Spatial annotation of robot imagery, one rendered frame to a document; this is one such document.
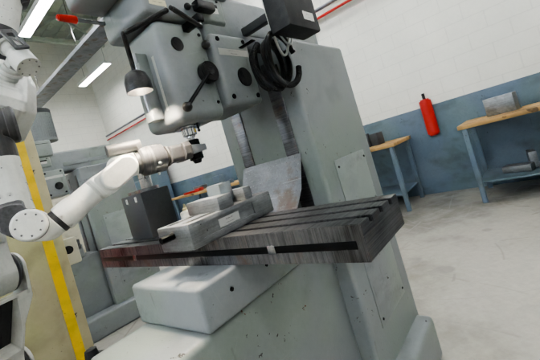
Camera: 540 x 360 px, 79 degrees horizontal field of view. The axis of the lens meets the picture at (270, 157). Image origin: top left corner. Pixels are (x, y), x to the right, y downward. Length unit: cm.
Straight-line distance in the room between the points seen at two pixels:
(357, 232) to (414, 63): 447
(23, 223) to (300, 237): 66
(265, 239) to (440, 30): 446
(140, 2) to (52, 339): 221
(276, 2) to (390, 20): 415
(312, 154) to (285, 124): 16
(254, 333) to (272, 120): 77
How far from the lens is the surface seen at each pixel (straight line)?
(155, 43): 109
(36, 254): 268
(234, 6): 138
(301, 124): 127
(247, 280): 99
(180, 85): 105
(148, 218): 140
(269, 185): 135
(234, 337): 98
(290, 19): 111
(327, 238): 74
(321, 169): 127
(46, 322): 273
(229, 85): 115
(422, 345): 174
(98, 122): 1124
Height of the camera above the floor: 114
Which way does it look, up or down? level
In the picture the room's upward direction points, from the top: 16 degrees counter-clockwise
